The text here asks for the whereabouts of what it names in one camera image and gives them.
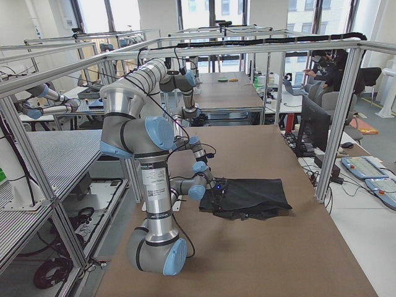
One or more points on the aluminium cage frame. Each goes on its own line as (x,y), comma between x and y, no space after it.
(147,78)

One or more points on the black computer monitor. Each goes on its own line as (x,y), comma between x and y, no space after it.
(314,129)

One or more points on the brown table mat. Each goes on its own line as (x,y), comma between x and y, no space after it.
(300,253)

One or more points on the standing person in background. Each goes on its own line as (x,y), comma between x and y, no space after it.
(331,67)

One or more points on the blue grey teach pendant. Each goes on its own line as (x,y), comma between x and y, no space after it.
(362,168)

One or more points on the black printed t-shirt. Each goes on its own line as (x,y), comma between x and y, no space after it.
(249,198)

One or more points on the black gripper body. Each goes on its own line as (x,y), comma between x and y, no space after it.
(194,117)
(219,192)

